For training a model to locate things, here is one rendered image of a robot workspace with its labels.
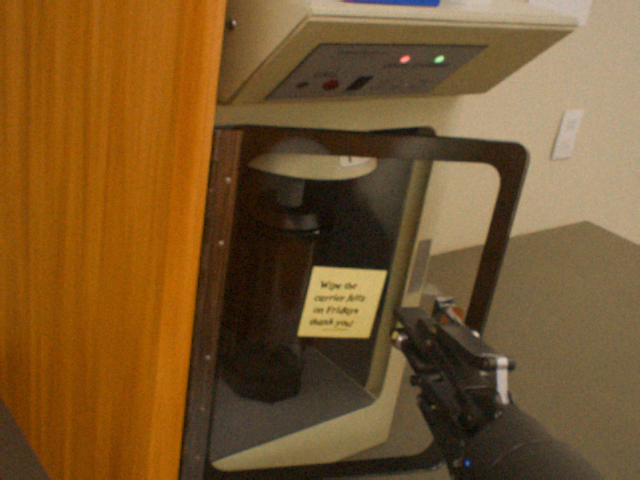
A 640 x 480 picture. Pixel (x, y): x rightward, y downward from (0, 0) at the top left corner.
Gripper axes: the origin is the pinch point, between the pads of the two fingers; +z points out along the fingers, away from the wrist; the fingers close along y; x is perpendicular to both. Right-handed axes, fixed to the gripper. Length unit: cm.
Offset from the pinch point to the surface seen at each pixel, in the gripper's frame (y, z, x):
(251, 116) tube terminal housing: 19.2, 6.6, 17.5
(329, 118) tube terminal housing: 18.5, 9.7, 9.2
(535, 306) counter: -26, 49, -52
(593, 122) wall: -2, 91, -86
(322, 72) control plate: 24.7, 1.2, 13.6
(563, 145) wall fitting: -6, 86, -76
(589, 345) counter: -26, 36, -54
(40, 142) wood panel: 12.1, 17.7, 34.9
